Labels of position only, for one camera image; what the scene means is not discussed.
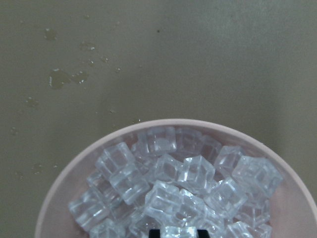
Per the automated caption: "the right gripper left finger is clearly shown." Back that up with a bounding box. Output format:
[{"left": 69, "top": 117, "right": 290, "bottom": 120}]
[{"left": 149, "top": 229, "right": 160, "bottom": 238}]

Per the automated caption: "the pink bowl of ice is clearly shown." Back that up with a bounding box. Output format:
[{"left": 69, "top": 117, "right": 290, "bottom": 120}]
[{"left": 34, "top": 118, "right": 317, "bottom": 238}]

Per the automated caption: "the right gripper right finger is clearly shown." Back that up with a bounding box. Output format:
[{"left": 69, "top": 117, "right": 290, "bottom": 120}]
[{"left": 197, "top": 229, "right": 208, "bottom": 238}]

